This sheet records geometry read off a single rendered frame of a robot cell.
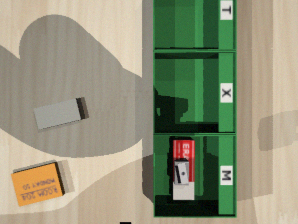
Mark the red and white eraser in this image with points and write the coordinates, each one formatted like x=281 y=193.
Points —
x=184 y=149

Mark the grey pencil sharpener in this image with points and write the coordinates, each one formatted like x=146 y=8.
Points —
x=181 y=172

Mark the grey rectangular block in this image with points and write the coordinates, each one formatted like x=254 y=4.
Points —
x=57 y=113

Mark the green rack of bins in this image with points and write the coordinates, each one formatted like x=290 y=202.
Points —
x=195 y=97

